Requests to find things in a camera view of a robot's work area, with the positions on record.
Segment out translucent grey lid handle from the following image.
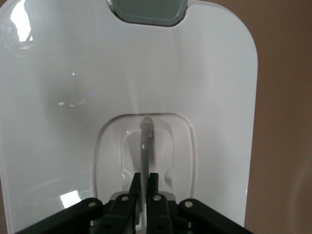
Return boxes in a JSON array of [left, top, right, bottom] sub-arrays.
[[138, 117, 155, 230]]

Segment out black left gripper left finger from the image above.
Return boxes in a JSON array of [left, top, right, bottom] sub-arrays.
[[14, 172, 147, 234]]

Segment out white plastic box lid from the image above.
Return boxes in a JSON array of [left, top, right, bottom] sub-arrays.
[[0, 0, 259, 234]]

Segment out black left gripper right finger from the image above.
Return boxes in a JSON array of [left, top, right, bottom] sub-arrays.
[[147, 172, 254, 234]]

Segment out grey lid latch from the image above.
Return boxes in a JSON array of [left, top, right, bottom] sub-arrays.
[[106, 0, 191, 27]]

